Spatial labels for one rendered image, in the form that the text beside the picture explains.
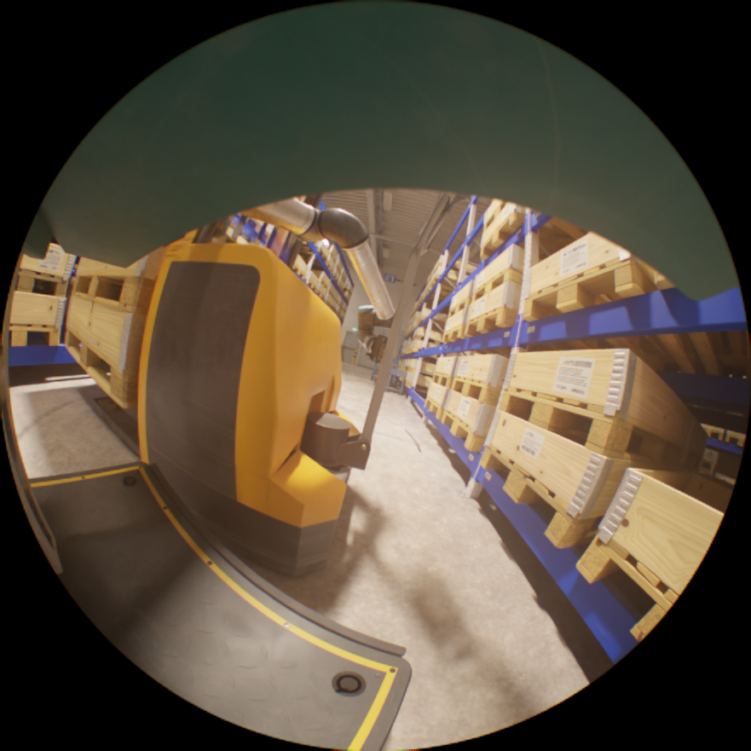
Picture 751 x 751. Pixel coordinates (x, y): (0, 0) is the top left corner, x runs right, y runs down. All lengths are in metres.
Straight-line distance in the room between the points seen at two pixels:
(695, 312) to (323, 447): 1.29
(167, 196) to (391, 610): 0.90
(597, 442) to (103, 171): 0.99
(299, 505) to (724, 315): 1.20
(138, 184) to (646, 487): 0.90
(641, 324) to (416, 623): 1.17
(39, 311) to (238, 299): 1.92
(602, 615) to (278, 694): 0.82
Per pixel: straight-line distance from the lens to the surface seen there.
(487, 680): 0.86
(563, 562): 1.01
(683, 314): 0.91
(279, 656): 0.39
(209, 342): 0.58
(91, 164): 0.15
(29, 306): 2.23
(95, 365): 1.49
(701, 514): 0.74
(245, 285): 0.55
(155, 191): 0.15
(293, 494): 0.56
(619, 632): 0.93
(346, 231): 0.80
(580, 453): 0.90
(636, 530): 0.79
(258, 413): 0.51
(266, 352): 0.49
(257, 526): 0.68
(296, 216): 0.79
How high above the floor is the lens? 0.70
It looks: 4 degrees down
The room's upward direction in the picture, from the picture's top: 15 degrees clockwise
